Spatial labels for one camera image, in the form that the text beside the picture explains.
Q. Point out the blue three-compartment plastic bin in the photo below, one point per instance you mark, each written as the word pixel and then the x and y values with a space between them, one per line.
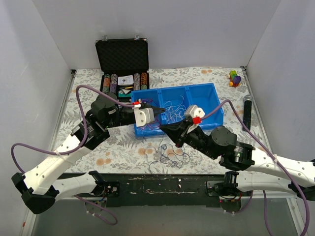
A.
pixel 175 100

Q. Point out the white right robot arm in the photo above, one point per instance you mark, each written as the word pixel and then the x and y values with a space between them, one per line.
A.
pixel 249 168

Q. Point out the black handheld microphone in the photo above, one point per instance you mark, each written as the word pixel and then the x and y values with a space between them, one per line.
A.
pixel 247 114

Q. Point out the black metal base rail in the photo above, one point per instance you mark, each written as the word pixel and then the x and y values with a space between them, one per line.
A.
pixel 127 190

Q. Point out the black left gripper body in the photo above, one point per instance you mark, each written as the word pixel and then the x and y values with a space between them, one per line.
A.
pixel 130 117

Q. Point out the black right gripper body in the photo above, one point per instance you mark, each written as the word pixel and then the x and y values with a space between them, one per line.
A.
pixel 183 133

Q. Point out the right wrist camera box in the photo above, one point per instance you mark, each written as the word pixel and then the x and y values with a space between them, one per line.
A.
pixel 195 113

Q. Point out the black poker chip case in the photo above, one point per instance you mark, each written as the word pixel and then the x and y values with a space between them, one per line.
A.
pixel 124 64

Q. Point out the colourful toy block train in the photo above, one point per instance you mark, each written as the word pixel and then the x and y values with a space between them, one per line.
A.
pixel 234 79

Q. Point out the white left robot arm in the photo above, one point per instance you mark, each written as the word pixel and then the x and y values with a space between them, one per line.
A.
pixel 42 186

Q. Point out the floral patterned table mat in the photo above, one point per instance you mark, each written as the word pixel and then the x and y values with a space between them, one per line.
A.
pixel 124 153

